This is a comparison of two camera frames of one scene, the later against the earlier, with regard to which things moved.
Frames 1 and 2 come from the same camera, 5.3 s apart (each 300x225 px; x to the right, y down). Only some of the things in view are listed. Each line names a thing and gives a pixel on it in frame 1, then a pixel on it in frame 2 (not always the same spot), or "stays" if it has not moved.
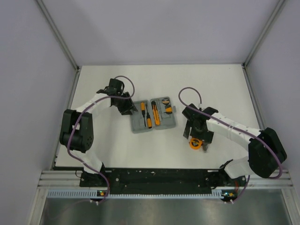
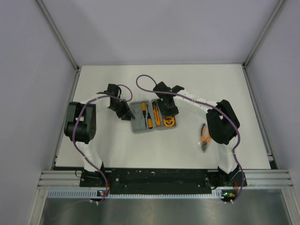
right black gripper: [207, 136] -> [172, 113]
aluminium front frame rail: [70, 180] stays
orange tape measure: [195, 143] -> [169, 121]
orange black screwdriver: [142, 108] stays
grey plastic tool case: [157, 113] stays
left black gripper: [127, 111] -> [126, 114]
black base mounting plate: [162, 179] stays
